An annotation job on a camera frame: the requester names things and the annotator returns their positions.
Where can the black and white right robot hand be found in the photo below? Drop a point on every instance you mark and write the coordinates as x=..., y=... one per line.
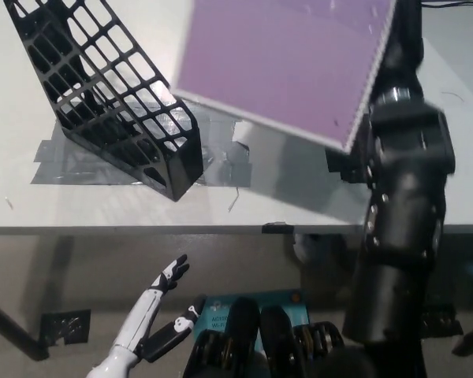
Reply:
x=402, y=47

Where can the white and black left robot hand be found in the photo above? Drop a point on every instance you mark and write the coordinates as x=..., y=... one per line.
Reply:
x=140, y=319

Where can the purple spiral notebook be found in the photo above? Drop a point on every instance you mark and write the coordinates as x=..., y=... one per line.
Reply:
x=284, y=67

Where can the black plastic lattice file shelf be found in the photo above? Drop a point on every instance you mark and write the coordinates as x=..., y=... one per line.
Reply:
x=185, y=169

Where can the black tape floor marker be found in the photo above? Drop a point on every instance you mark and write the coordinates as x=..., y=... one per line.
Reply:
x=443, y=319
x=65, y=328

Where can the teal router box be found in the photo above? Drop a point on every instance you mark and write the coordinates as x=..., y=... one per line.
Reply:
x=217, y=315

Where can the black metal table leg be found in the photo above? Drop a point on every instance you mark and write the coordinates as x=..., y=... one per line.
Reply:
x=16, y=334

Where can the black square tape patch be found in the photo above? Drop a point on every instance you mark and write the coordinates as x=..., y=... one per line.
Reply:
x=343, y=165

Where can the small black tape strip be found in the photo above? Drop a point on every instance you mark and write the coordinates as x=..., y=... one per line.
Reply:
x=276, y=227

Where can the grey duct tape patch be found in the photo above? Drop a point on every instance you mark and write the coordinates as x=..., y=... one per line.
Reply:
x=220, y=173

